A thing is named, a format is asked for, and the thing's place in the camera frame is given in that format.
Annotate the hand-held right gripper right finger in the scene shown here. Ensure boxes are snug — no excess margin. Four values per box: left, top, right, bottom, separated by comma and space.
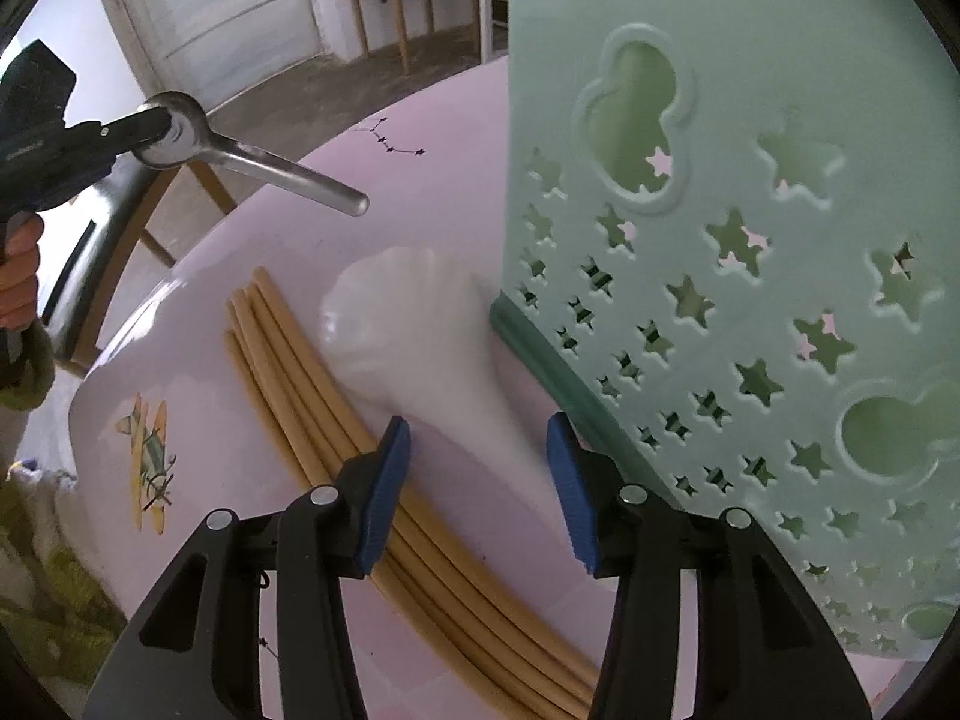
546, 411, 875, 720

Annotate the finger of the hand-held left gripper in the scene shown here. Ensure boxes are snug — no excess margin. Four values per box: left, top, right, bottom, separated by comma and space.
61, 105, 181, 166

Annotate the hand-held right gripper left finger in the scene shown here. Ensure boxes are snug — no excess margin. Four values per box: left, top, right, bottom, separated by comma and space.
82, 415, 412, 720

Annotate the large white ceramic spoon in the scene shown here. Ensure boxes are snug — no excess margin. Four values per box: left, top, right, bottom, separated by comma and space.
319, 247, 548, 481

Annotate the metal spoon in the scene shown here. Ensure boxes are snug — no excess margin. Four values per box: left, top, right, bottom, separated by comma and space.
133, 92, 371, 218

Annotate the green star-cutout utensil holder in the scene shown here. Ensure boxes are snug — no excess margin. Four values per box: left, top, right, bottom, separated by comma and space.
490, 0, 960, 662

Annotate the person's left hand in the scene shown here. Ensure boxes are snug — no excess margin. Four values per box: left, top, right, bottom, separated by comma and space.
0, 214, 41, 332

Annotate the white door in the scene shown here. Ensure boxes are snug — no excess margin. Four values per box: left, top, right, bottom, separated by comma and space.
90, 0, 325, 107

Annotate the wooden chair with black backrest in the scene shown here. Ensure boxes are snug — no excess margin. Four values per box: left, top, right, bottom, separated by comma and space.
34, 157, 239, 383

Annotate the person's green patterned clothing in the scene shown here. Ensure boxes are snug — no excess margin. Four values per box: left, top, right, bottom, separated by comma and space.
0, 457, 130, 687

